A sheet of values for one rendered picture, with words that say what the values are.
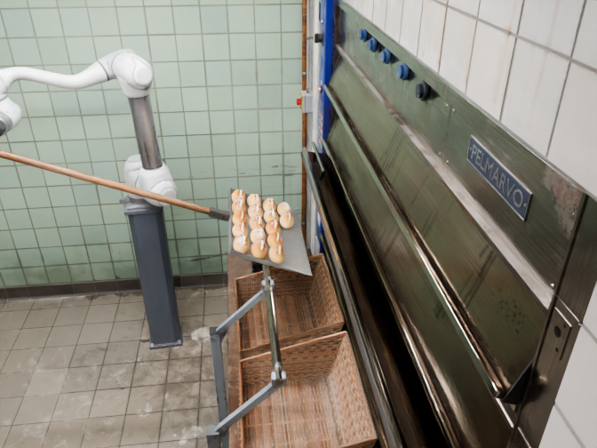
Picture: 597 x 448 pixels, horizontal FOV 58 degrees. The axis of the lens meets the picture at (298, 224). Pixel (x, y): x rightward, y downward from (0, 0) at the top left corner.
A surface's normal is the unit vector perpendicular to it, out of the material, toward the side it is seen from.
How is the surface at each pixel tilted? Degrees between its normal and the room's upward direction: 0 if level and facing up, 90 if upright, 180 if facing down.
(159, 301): 90
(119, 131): 90
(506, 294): 70
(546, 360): 90
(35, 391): 0
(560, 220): 90
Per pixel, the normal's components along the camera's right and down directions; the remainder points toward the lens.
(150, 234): 0.19, 0.50
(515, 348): -0.93, -0.24
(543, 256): -0.99, 0.06
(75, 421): 0.00, -0.86
